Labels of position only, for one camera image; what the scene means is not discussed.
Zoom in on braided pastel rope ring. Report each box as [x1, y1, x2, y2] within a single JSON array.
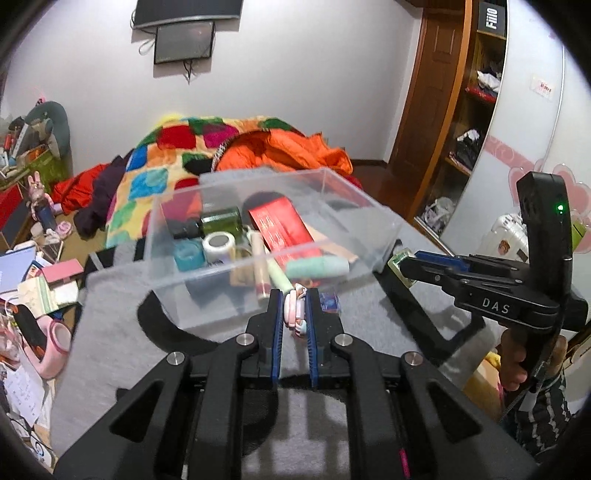
[[281, 283, 310, 338]]

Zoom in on colourful patchwork quilt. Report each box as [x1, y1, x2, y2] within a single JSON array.
[[104, 115, 366, 248]]

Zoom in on Max blade box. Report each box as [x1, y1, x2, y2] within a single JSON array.
[[320, 292, 342, 314]]

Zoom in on orange puffer jacket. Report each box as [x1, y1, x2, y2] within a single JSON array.
[[213, 129, 353, 176]]

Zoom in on dark green glass bottle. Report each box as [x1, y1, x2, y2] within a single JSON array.
[[168, 207, 243, 239]]

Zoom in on mint green bottle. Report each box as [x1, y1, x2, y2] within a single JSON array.
[[286, 255, 349, 280]]

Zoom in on red gift box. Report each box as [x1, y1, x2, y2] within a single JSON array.
[[0, 185, 32, 253]]

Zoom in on white tape roll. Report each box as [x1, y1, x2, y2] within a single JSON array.
[[202, 231, 235, 264]]

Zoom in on red pouch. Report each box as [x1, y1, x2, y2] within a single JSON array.
[[249, 197, 322, 268]]

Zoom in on teal tape roll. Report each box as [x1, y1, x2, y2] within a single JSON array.
[[173, 238, 206, 272]]

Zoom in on rabbit figurine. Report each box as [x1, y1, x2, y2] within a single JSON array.
[[27, 171, 72, 239]]

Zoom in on tan eraser block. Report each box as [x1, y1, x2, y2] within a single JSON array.
[[229, 247, 256, 287]]

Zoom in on wall mounted monitor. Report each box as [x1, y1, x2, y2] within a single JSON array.
[[154, 21, 214, 65]]

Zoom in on pink headphones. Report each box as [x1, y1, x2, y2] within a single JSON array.
[[12, 305, 72, 380]]

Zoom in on grey fuzzy blanket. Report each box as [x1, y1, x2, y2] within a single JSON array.
[[48, 221, 509, 480]]

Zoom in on pale green tube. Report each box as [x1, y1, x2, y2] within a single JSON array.
[[266, 258, 294, 294]]

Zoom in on beige cosmetic tube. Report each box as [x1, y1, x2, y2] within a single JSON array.
[[304, 223, 359, 264]]

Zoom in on clear plastic storage bin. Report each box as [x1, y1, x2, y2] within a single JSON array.
[[145, 169, 401, 333]]

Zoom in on person right hand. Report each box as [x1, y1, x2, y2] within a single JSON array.
[[499, 329, 568, 392]]

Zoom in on wooden door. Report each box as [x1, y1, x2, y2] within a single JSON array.
[[389, 1, 473, 220]]

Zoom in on clear flower block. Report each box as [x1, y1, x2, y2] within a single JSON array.
[[388, 248, 416, 288]]

